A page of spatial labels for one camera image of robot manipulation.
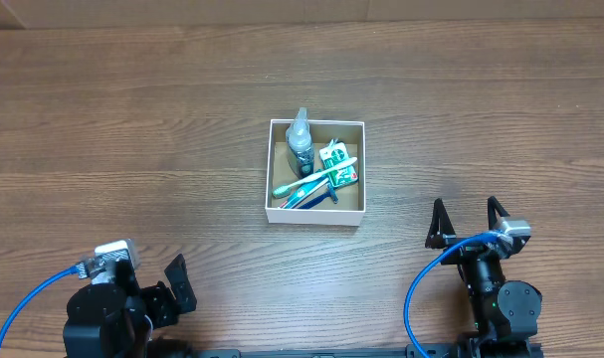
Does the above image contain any white cardboard box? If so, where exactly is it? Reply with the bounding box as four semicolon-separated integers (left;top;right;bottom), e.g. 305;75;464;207
264;119;367;226

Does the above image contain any left blue cable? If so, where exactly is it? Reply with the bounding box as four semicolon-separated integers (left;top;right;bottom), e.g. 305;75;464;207
0;264;90;358

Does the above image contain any green Colgate toothbrush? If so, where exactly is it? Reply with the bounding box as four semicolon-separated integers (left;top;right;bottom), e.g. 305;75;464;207
272;157;357;198

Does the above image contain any clear soap pump bottle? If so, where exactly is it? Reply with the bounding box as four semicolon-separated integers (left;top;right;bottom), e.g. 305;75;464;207
286;107;314;178

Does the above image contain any blue disposable razor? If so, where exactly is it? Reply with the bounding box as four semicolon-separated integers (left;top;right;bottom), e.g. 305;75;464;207
300;182;338;210

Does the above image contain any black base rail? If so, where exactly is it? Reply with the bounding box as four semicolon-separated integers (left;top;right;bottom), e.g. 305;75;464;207
146;337;470;358

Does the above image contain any right blue cable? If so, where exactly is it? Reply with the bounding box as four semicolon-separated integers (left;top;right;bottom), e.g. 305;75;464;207
403;231;504;358

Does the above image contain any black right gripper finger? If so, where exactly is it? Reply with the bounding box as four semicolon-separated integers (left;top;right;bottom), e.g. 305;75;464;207
487;196;509;230
425;198;456;249

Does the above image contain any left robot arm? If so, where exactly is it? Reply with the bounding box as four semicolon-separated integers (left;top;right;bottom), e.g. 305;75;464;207
63;251;197;358

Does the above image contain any blue cable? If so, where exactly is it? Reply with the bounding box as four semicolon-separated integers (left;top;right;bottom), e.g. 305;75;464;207
0;264;90;358
403;231;504;358

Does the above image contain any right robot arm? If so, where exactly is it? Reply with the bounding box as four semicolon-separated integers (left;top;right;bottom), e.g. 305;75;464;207
442;196;542;358

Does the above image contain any green soap bar package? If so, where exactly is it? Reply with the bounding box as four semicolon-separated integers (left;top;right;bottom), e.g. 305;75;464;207
319;138;358;189

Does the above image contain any Colgate toothpaste tube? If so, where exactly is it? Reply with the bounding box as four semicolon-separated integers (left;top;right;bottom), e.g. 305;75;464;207
279;177;329;209

